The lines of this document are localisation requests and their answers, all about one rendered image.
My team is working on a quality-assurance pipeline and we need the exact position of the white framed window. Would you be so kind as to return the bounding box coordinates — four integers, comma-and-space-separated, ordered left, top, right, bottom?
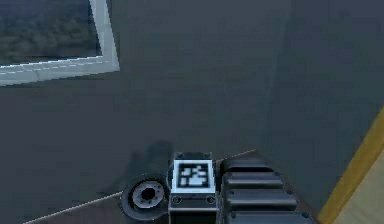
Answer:
0, 0, 121, 88

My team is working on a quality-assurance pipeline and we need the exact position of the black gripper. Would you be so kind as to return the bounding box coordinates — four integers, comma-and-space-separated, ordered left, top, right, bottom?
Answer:
119, 173, 173, 223

